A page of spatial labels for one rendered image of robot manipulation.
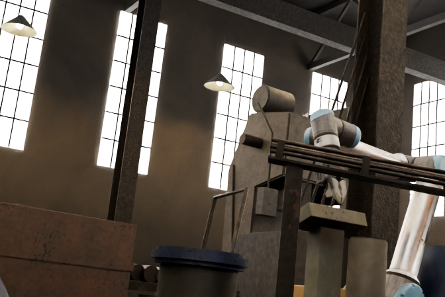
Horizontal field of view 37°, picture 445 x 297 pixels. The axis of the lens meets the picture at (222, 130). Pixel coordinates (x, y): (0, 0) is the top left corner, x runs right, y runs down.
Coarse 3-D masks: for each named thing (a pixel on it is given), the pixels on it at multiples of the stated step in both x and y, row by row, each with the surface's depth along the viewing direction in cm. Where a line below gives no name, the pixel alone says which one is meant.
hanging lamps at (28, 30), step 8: (8, 24) 1145; (16, 24) 1155; (24, 24) 1116; (8, 32) 1158; (16, 32) 1163; (24, 32) 1165; (32, 32) 1157; (224, 40) 1354; (216, 80) 1307; (224, 80) 1312; (208, 88) 1349; (216, 88) 1356; (224, 88) 1353; (232, 88) 1338
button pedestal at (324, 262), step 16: (304, 208) 216; (320, 208) 215; (336, 208) 219; (304, 224) 217; (320, 224) 218; (336, 224) 220; (352, 224) 221; (320, 240) 217; (336, 240) 220; (320, 256) 215; (336, 256) 219; (320, 272) 214; (336, 272) 218; (304, 288) 218; (320, 288) 213; (336, 288) 217
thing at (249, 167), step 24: (264, 96) 808; (288, 96) 822; (264, 120) 788; (288, 120) 753; (240, 144) 816; (264, 144) 777; (240, 168) 805; (264, 168) 767; (240, 192) 794; (264, 192) 725; (312, 192) 804; (264, 216) 775
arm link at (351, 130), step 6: (342, 120) 251; (342, 126) 248; (348, 126) 251; (354, 126) 254; (342, 132) 248; (348, 132) 250; (354, 132) 252; (360, 132) 255; (342, 138) 250; (348, 138) 251; (354, 138) 252; (360, 138) 255; (342, 144) 254; (348, 144) 254; (354, 144) 254
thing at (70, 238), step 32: (0, 224) 320; (32, 224) 329; (64, 224) 339; (96, 224) 350; (128, 224) 362; (0, 256) 318; (32, 256) 327; (64, 256) 337; (96, 256) 348; (128, 256) 359; (32, 288) 325; (64, 288) 335; (96, 288) 346
